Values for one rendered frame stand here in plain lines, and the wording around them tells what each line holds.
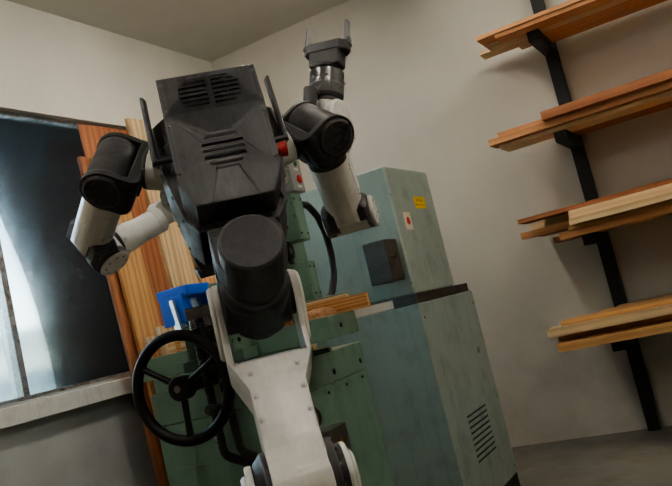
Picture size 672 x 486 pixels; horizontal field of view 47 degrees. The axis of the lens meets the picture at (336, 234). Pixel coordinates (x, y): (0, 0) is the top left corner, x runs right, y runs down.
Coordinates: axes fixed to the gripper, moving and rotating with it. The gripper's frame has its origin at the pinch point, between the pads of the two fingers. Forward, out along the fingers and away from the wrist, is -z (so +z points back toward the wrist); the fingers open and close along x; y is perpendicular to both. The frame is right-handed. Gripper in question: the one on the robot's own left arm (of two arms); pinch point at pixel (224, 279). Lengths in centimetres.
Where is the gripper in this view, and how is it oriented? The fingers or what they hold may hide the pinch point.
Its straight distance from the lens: 212.3
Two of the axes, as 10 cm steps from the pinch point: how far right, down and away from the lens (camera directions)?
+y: 1.9, -4.7, 8.6
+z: -3.7, -8.5, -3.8
